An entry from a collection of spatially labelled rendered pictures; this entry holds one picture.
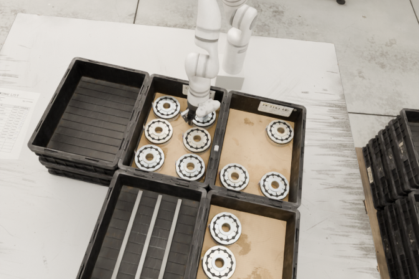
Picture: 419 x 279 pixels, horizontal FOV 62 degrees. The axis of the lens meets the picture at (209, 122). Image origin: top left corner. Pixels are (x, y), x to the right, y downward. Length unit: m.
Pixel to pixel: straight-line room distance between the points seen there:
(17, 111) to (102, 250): 0.73
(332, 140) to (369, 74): 1.42
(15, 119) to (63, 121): 0.28
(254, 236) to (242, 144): 0.34
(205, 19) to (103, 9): 2.07
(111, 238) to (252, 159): 0.55
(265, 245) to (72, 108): 0.86
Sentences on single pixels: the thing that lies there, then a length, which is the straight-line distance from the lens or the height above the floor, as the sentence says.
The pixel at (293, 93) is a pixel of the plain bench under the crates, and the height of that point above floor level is 0.70.
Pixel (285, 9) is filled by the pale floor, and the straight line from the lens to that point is 3.17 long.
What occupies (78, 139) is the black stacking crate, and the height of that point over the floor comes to 0.83.
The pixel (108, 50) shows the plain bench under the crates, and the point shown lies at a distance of 1.75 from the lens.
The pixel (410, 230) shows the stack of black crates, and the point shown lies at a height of 0.41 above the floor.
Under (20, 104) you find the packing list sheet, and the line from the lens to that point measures 1.65.
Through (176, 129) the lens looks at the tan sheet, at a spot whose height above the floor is 0.83.
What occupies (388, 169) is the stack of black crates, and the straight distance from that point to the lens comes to 2.08.
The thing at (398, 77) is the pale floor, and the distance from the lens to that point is 3.06.
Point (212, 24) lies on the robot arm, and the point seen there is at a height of 1.30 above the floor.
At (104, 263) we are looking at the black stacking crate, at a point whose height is 0.83.
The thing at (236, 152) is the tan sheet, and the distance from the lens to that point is 1.30.
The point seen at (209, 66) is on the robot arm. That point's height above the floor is 1.19.
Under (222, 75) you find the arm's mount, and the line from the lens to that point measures 1.53.
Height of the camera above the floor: 1.98
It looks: 59 degrees down
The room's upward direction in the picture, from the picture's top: 11 degrees clockwise
